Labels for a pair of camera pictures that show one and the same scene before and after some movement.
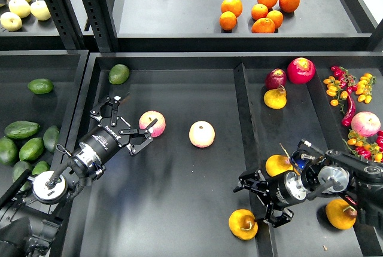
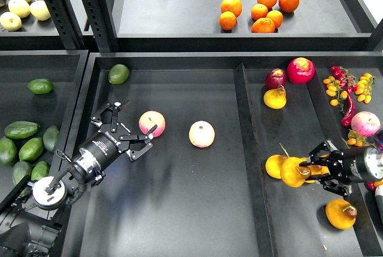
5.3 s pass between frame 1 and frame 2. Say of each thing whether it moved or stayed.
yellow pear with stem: moved
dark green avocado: stayed
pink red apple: stayed
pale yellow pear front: stayed
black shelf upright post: stayed
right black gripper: moved
